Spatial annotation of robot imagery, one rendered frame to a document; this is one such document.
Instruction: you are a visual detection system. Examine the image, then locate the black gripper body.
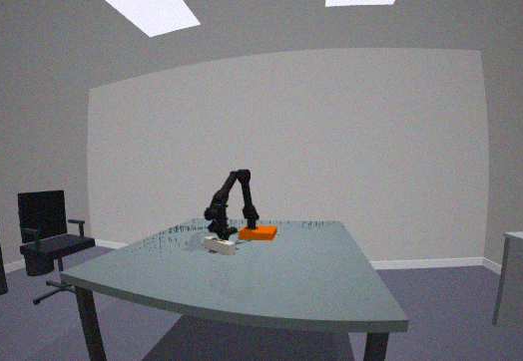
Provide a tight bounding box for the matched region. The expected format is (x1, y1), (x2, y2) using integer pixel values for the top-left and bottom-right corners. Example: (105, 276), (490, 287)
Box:
(215, 216), (238, 235)

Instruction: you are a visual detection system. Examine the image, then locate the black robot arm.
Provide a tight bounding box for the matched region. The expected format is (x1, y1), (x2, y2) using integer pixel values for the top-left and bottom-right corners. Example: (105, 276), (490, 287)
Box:
(204, 170), (260, 233)

